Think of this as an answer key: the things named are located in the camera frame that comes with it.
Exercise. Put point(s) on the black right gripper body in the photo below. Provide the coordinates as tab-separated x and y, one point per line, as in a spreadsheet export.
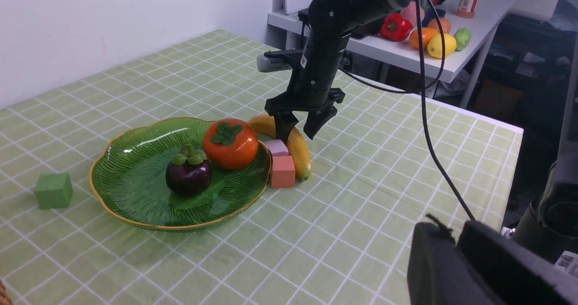
305	95

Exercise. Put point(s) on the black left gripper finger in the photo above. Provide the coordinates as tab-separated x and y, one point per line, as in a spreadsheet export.
482	267

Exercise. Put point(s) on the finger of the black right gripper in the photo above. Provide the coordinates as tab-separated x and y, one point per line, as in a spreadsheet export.
285	121
316	120

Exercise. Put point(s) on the yellow banana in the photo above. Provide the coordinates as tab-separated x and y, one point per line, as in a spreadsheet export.
296	144

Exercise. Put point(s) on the orange persimmon with green leaf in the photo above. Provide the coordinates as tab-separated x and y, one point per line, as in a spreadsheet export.
230	143

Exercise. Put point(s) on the dark purple mangosteen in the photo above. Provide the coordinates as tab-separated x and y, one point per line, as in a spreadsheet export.
189	173

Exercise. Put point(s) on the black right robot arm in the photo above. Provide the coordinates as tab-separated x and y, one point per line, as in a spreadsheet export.
315	66

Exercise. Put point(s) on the lilac wooden cube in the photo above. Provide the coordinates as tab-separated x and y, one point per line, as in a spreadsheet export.
277	148

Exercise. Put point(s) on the pink wooden cube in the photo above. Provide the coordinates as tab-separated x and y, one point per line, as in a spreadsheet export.
283	172

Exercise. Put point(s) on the red toy bell pepper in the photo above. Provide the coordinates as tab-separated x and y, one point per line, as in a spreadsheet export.
395	28

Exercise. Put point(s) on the green checked tablecloth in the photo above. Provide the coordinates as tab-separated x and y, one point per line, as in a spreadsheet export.
341	237

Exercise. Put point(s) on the pink toy peach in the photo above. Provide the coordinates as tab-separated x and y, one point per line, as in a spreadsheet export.
413	13

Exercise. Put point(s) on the orange toy fruit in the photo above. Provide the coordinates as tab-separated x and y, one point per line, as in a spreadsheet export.
425	37

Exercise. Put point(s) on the yellow toy lemon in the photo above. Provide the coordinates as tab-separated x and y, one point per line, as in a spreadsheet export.
441	45

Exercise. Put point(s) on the green toy fruit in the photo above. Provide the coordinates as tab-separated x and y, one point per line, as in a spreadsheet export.
462	37

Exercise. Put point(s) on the white side table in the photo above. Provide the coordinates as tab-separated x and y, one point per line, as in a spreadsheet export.
488	15

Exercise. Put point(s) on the green wooden cube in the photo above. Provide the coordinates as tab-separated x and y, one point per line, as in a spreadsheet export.
53	191

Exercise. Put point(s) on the woven wicker basket green lining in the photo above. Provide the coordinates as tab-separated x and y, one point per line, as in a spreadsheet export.
4	297

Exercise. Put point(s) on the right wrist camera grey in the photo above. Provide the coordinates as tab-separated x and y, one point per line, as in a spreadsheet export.
271	61

